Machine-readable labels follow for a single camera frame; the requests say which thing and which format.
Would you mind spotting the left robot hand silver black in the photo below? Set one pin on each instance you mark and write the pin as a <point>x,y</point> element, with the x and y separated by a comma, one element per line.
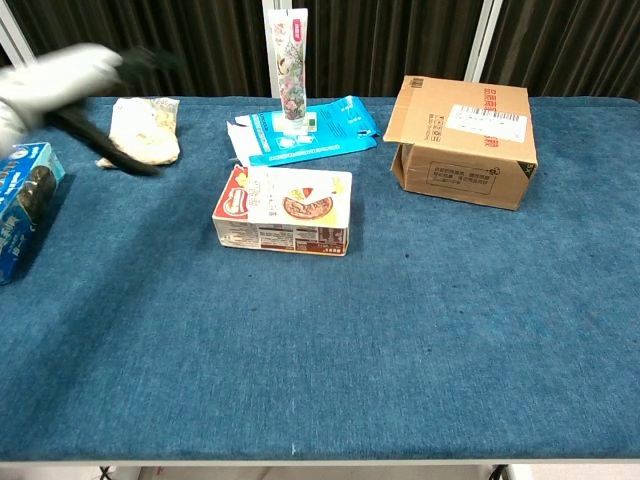
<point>60,75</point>

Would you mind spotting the red cream wafer box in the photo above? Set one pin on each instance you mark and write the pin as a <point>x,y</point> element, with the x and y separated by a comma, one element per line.
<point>290,205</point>

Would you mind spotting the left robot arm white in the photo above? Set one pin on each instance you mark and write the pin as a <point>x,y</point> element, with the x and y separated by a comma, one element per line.
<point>9,127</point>

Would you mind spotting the blue cookie package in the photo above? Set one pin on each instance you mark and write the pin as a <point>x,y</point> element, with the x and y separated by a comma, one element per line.
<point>22,210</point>

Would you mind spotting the brown cardboard shipping box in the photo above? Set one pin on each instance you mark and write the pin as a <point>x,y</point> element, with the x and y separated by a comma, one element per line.
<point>465,140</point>

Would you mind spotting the clear snack bag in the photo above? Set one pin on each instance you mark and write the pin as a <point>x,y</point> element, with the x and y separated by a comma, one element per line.
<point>145,130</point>

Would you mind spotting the black curtain panel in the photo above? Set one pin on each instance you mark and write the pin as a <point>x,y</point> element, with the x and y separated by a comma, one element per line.
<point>385,45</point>
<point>575,45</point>
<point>210,40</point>

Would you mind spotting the floral print tube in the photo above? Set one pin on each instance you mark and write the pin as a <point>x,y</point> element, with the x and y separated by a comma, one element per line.
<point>292,65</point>

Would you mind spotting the flattened blue carton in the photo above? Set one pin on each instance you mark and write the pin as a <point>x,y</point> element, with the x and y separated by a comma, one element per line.
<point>330,130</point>

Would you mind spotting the blue table cloth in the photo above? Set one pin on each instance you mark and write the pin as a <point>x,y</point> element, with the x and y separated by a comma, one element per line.
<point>350,325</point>

